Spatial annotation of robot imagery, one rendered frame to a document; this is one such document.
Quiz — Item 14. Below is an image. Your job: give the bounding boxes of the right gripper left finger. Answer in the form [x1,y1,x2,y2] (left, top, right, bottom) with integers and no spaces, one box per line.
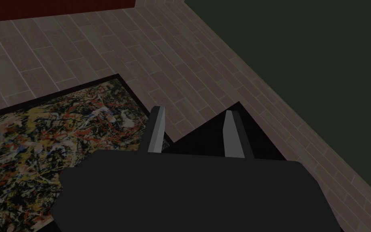
[138,105,166,154]

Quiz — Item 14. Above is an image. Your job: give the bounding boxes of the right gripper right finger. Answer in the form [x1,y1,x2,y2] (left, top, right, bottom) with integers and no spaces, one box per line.
[222,110,255,160]

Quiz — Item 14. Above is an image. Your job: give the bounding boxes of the multicolour splatter rug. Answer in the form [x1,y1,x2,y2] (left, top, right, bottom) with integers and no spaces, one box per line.
[0,73,175,232]

